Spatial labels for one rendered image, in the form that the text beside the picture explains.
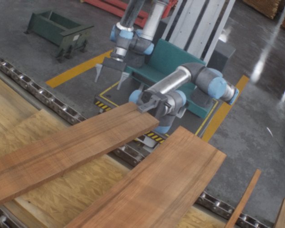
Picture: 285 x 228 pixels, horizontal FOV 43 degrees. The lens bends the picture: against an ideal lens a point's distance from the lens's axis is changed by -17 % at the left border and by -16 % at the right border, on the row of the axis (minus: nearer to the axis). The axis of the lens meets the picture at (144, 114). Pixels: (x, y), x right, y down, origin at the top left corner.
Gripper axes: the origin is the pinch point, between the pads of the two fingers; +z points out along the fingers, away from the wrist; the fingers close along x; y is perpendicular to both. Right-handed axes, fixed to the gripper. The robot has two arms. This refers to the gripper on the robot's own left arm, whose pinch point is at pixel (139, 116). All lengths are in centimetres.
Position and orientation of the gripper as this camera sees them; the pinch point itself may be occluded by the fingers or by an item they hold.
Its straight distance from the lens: 161.4
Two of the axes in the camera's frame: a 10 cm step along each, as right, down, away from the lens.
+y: 7.6, 5.6, -3.4
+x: -3.6, 7.9, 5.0
